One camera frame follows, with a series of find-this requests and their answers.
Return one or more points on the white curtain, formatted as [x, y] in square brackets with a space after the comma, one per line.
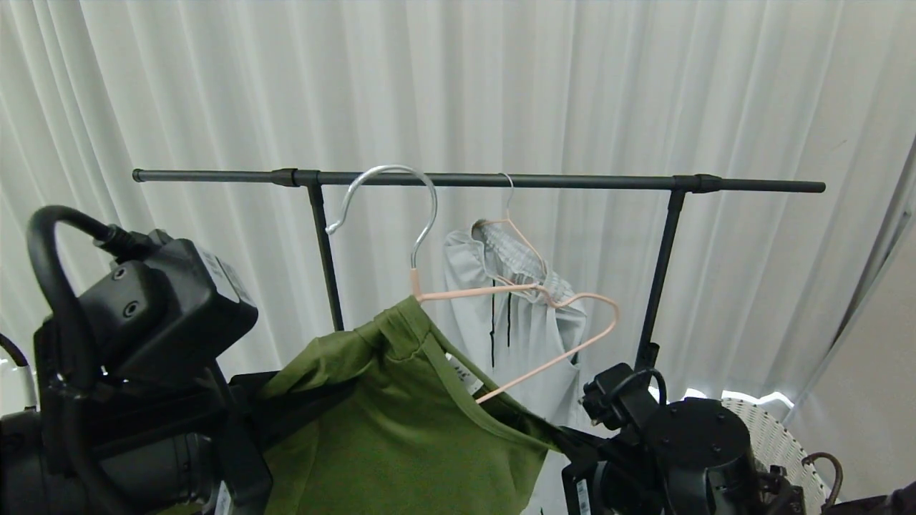
[215, 86]

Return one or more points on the pink clothes hanger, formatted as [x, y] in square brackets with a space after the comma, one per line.
[416, 282]
[509, 193]

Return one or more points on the white laundry basket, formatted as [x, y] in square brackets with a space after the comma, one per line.
[780, 436]

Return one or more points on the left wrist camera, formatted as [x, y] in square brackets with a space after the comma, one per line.
[164, 315]

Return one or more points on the pale grey shorts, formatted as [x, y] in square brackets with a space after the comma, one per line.
[529, 336]

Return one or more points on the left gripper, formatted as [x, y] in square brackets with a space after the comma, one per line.
[143, 479]

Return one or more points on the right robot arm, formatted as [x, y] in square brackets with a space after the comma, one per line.
[701, 450]

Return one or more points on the black clothes rack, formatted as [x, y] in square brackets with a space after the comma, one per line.
[572, 180]

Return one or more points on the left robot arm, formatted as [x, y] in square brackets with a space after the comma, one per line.
[18, 465]

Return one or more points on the green shirt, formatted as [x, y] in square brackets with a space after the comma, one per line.
[393, 429]

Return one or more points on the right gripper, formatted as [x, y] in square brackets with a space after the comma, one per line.
[608, 486]

